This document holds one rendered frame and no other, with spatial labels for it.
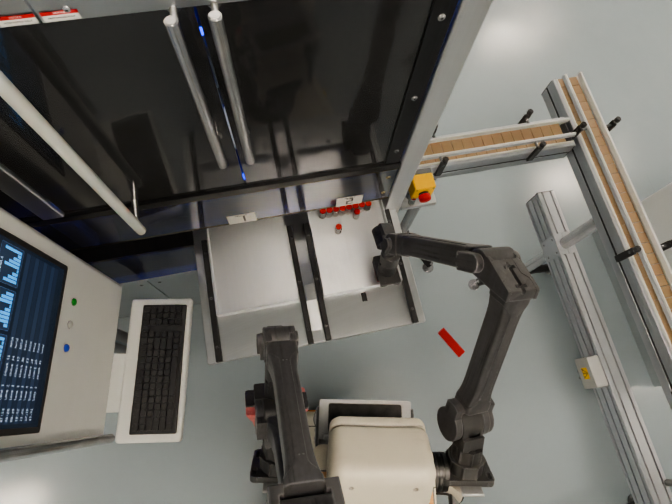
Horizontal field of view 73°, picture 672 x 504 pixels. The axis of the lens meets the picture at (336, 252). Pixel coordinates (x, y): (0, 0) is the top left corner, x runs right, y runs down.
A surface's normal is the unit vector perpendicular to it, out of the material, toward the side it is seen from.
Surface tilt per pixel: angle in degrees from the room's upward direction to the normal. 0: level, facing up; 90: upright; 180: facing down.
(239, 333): 0
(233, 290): 0
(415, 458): 42
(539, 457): 0
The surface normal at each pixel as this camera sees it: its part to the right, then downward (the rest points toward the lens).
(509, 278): 0.25, -0.63
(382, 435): 0.06, -0.87
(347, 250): 0.05, -0.32
